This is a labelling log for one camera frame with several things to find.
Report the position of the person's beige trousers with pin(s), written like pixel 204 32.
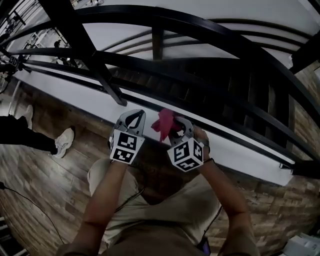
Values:
pixel 175 200

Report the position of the black hip-mounted device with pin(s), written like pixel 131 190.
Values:
pixel 204 245

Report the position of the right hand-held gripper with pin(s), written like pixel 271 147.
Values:
pixel 186 155

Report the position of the dark wooden railing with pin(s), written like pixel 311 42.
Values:
pixel 75 37

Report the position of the dark wooden staircase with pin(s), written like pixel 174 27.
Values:
pixel 212 82

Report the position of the person's left forearm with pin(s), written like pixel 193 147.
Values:
pixel 105 197

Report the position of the dark wooden stair banister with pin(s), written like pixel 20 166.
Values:
pixel 157 42

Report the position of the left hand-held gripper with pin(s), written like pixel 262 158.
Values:
pixel 125 147

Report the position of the red cloth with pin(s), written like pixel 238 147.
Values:
pixel 166 122

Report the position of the person's right forearm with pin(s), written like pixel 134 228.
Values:
pixel 225 190

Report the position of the curved black metal balcony fence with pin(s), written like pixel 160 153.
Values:
pixel 17 15

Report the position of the person's right hand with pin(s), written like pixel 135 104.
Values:
pixel 203 142

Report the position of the person's olive shirt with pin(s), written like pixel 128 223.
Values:
pixel 150 240

